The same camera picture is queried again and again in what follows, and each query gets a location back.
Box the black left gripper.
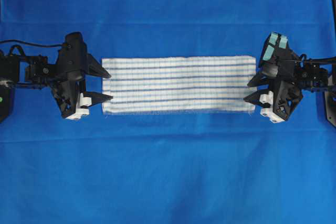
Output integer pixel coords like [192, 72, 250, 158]
[50, 48, 114, 122]

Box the blue table cloth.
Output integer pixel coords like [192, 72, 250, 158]
[1, 0, 335, 223]

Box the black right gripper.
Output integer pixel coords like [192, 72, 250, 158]
[243, 62, 302, 123]

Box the taped right wrist camera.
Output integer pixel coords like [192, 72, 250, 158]
[258, 31, 289, 78]

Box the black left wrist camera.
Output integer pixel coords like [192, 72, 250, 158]
[56, 32, 88, 81]

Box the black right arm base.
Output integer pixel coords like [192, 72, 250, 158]
[316, 89, 335, 128]

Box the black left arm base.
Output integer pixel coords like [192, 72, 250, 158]
[1, 80, 15, 123]

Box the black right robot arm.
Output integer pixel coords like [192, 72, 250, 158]
[244, 55, 335, 126]

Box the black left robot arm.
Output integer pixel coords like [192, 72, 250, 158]
[1, 39, 113, 121]

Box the white blue striped towel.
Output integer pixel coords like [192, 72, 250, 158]
[102, 56, 256, 115]

